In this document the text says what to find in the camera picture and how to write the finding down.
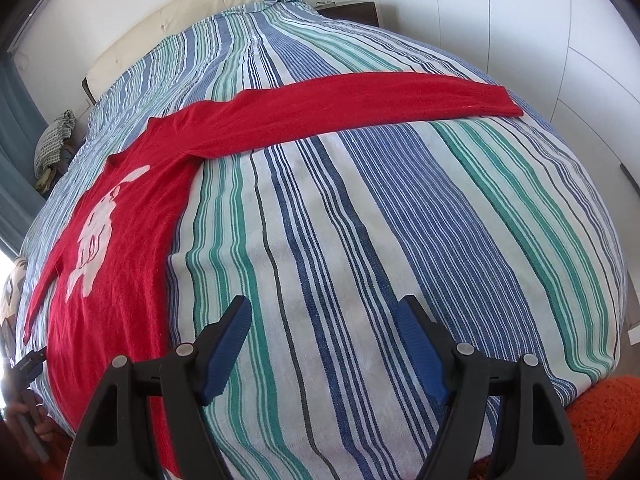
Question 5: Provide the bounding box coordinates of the red sweater with white figure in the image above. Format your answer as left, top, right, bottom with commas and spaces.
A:
22, 72, 524, 478

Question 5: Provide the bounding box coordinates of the cream padded headboard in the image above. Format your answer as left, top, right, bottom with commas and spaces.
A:
82, 0, 292, 106

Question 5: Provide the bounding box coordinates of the checkered cloth bundle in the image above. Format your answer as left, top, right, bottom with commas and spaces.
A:
34, 109, 77, 182

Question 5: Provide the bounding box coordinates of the orange shaggy rug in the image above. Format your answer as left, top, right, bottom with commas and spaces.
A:
565, 374, 640, 480

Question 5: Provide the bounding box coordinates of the printed pillow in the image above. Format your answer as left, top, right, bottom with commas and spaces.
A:
0, 255, 29, 322

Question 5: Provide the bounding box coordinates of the blue-grey curtain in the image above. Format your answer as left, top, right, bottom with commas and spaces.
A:
0, 55, 52, 281

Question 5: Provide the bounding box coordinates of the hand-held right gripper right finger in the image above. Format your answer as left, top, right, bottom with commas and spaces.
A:
392, 295, 587, 480

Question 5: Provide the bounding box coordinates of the dark wooden nightstand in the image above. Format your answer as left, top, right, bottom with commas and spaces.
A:
316, 1, 382, 27

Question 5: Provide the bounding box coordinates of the striped blue green blanket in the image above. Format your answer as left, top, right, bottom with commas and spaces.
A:
20, 0, 632, 480

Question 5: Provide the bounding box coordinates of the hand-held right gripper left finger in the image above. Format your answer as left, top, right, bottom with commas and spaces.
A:
65, 295, 253, 480

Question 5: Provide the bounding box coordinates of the person's left hand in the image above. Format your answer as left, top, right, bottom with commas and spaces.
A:
2, 390, 57, 443

